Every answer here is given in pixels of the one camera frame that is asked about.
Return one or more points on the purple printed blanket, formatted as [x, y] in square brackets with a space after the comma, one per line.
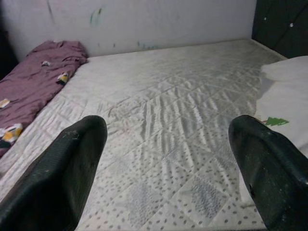
[36, 79]

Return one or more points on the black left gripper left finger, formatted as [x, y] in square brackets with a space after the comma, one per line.
[55, 180]

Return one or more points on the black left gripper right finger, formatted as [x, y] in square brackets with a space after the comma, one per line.
[276, 183]

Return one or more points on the white quilted mattress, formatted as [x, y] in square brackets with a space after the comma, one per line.
[168, 108]

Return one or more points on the black tufted headboard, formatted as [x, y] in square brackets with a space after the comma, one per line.
[281, 24]

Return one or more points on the white pillow with green tree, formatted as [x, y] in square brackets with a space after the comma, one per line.
[288, 96]

